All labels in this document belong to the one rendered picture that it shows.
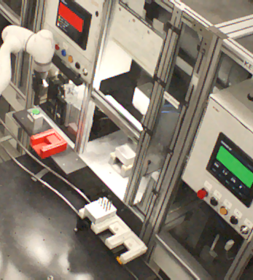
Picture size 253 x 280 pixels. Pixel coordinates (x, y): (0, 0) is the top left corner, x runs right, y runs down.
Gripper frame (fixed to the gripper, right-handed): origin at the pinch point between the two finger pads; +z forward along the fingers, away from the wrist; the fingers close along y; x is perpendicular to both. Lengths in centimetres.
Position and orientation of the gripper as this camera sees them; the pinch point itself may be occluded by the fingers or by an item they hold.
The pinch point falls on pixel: (37, 99)
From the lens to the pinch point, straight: 314.0
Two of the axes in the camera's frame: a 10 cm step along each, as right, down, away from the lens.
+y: -5.9, -5.7, 5.7
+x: -7.9, 2.7, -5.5
